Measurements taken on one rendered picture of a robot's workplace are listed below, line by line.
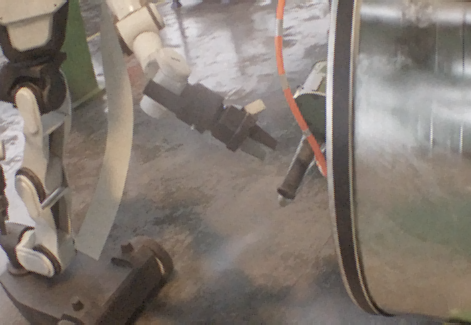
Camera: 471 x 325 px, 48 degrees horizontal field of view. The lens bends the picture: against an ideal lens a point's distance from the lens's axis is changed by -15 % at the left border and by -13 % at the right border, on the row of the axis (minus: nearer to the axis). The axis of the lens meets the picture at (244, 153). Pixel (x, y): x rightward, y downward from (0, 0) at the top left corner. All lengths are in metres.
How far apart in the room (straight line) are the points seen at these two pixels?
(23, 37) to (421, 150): 1.07
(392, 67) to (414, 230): 0.28
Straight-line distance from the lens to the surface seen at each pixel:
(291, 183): 1.25
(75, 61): 4.45
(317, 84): 1.18
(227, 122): 1.22
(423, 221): 1.00
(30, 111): 1.66
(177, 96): 1.21
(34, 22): 1.54
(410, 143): 0.95
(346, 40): 0.98
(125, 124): 0.83
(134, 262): 2.10
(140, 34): 1.42
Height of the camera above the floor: 1.39
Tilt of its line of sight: 27 degrees down
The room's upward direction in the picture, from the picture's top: 12 degrees counter-clockwise
